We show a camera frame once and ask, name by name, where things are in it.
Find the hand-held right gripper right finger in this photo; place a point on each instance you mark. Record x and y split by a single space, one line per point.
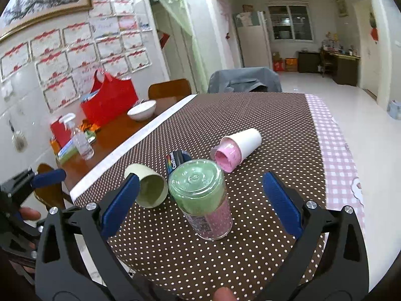
282 200

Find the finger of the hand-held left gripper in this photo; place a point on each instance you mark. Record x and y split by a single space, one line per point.
48 177

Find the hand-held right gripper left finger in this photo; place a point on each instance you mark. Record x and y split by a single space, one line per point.
120 203

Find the green paper cup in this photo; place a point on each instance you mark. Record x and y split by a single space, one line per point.
152 191

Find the pink and white paper cup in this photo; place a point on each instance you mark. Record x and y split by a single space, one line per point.
247 141

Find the green-lidded clear jar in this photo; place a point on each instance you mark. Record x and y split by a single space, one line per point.
205 213

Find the person's left hand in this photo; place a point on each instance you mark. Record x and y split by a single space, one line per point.
29 214

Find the person's right hand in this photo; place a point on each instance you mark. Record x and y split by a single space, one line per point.
224 295

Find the wooden chair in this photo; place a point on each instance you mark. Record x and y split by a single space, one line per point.
170 88
50 196

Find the green packet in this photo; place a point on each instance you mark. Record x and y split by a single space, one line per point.
66 153

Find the hanging round scrubber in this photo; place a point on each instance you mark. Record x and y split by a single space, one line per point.
19 141

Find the clear spray bottle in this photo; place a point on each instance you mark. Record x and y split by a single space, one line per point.
82 144

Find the orange snack packet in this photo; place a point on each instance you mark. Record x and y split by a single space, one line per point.
91 127

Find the small black printed box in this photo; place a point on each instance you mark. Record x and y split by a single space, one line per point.
174 163

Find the pink checkered cloth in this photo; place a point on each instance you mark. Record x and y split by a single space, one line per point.
335 150

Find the white bowl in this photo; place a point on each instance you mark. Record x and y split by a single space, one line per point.
142 109

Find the brown polka dot tablecloth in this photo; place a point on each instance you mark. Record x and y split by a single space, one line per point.
238 113

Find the red bag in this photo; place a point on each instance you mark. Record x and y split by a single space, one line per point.
109 100

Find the grey covered chair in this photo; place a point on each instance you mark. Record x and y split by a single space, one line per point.
244 80

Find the red cardboard box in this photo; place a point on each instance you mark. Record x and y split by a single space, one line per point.
278 65

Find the orange cardboard box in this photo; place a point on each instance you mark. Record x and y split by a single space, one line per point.
291 64

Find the dark low cabinet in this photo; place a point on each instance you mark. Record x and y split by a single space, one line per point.
308 62

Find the light blue bin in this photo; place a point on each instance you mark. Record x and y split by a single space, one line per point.
394 109

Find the dark desk chair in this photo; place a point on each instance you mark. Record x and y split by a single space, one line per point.
325 62

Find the dark wooden desk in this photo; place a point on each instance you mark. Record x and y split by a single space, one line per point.
346 69

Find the white refrigerator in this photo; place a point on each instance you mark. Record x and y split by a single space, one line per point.
252 40

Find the red paper door ornament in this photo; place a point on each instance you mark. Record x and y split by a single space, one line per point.
163 39

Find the window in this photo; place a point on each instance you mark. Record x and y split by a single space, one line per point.
290 22

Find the green door curtain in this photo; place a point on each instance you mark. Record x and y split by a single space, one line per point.
191 37

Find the red door decoration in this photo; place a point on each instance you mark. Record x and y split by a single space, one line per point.
373 29

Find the wall of award certificates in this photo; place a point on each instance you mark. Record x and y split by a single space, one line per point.
78 50

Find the framed wall picture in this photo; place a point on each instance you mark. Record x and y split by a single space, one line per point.
342 7

